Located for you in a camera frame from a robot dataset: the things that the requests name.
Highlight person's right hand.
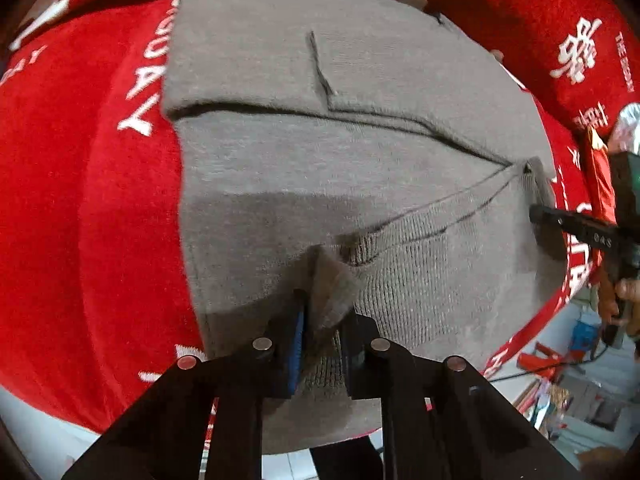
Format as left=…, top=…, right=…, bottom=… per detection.
left=598, top=268, right=640, bottom=338

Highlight red patterned bed blanket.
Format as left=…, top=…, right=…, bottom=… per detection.
left=1, top=0, right=639, bottom=432

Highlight grey knit sweater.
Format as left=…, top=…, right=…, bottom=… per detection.
left=163, top=0, right=566, bottom=454

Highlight cluttered items on floor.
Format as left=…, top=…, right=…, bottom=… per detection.
left=488, top=300, right=639, bottom=468

